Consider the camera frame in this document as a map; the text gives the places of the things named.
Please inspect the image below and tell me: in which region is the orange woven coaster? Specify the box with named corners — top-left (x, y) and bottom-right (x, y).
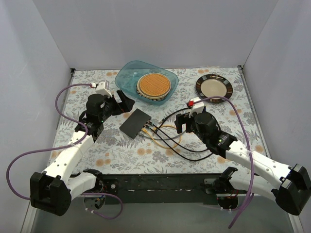
top-left (138, 73), bottom-right (171, 97)

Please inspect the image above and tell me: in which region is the striped cream bowl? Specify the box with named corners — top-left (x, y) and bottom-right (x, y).
top-left (136, 78), bottom-right (172, 101)

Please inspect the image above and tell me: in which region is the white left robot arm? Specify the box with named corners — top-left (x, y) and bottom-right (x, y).
top-left (30, 90), bottom-right (135, 216)

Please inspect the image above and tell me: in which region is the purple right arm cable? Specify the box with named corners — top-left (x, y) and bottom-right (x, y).
top-left (194, 96), bottom-right (255, 229)

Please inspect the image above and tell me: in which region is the teal plastic container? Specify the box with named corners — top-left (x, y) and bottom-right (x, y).
top-left (115, 61), bottom-right (179, 105)

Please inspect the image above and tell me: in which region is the grey ethernet cable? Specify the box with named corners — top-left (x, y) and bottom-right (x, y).
top-left (140, 128), bottom-right (192, 142)

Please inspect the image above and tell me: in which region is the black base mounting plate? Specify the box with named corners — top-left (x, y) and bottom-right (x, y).
top-left (76, 172), bottom-right (250, 206)

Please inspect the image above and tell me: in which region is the yellow ethernet cable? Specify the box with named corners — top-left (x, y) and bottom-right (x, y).
top-left (142, 125), bottom-right (183, 149)

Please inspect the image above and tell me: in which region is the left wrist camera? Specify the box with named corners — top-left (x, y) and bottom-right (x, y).
top-left (91, 80), bottom-right (112, 98)

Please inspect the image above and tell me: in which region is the aluminium frame rail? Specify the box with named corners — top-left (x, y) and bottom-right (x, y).
top-left (21, 196), bottom-right (304, 233)

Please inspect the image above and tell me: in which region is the black network switch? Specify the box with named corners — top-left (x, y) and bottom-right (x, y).
top-left (119, 109), bottom-right (152, 139)

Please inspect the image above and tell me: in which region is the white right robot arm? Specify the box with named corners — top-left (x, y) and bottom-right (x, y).
top-left (175, 112), bottom-right (311, 216)

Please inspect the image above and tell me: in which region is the dark rimmed ceramic plate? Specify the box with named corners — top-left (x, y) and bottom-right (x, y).
top-left (195, 74), bottom-right (233, 99)

